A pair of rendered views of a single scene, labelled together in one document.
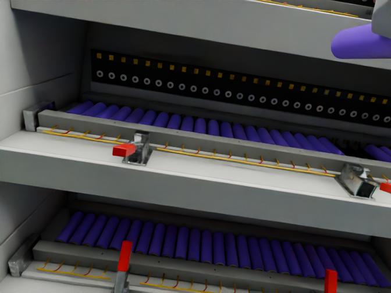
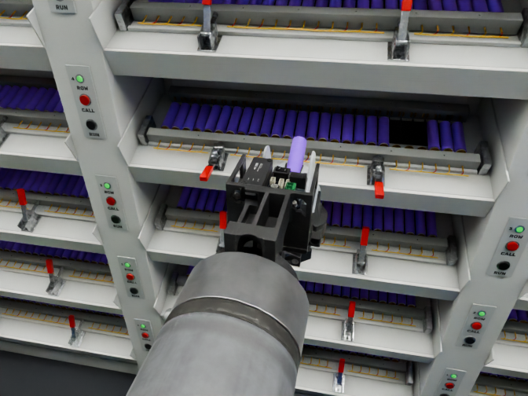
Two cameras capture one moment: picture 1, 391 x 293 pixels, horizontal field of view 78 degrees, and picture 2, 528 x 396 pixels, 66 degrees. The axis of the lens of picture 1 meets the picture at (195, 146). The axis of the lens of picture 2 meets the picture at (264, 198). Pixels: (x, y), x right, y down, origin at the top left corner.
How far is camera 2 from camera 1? 0.44 m
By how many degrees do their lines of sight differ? 32
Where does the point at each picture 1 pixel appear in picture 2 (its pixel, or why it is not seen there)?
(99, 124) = (188, 138)
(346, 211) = (364, 194)
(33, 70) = (133, 100)
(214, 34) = (254, 79)
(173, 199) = not seen: hidden behind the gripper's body
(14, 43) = (120, 94)
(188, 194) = not seen: hidden behind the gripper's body
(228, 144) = (282, 146)
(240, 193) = not seen: hidden behind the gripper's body
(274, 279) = (333, 231)
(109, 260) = (214, 220)
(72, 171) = (179, 176)
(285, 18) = (304, 67)
